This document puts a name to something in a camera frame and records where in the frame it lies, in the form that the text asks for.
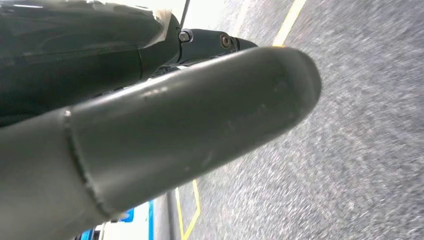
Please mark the blue metal frame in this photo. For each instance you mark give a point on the blue metal frame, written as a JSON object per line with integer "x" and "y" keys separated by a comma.
{"x": 150, "y": 222}

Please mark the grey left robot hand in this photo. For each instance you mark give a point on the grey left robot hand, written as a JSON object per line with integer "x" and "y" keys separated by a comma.
{"x": 165, "y": 129}

